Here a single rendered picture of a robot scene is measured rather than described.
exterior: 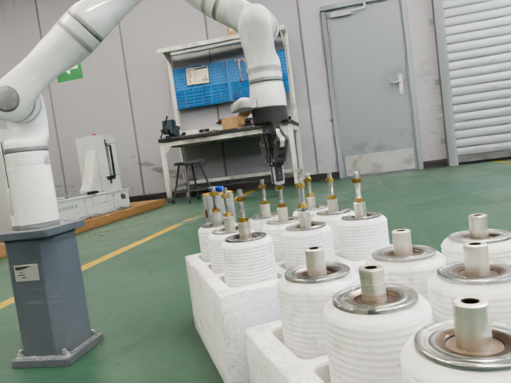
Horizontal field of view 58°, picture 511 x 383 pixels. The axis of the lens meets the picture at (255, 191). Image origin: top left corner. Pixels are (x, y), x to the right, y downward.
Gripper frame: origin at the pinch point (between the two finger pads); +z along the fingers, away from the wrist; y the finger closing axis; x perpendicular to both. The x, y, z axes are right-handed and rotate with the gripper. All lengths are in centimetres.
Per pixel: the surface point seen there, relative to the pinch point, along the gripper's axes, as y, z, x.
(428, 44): 383, -111, -324
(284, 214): -1.1, 8.4, 0.0
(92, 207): 311, 20, 68
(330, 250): -15.7, 14.2, -3.3
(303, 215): -12.7, 7.5, 0.0
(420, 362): -67, 10, 13
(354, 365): -58, 14, 13
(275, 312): -19.9, 21.9, 9.5
